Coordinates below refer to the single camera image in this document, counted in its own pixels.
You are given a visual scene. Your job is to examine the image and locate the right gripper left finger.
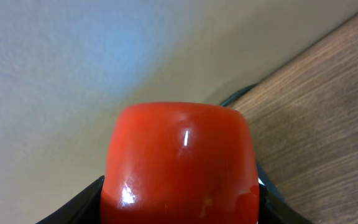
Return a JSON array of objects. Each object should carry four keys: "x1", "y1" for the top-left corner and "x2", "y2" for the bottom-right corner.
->
[{"x1": 37, "y1": 175, "x2": 105, "y2": 224}]

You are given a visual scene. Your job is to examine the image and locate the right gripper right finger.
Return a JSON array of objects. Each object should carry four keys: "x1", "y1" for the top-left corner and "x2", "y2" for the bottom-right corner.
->
[{"x1": 257, "y1": 162, "x2": 313, "y2": 224}]

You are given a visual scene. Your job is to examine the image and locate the red yellow sauce bottle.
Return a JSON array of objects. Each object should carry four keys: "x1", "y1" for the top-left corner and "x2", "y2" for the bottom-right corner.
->
[{"x1": 100, "y1": 102, "x2": 259, "y2": 224}]

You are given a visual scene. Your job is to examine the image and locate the scanner black cable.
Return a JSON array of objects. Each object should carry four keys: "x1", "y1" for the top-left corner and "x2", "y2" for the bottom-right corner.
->
[{"x1": 219, "y1": 83, "x2": 259, "y2": 108}]

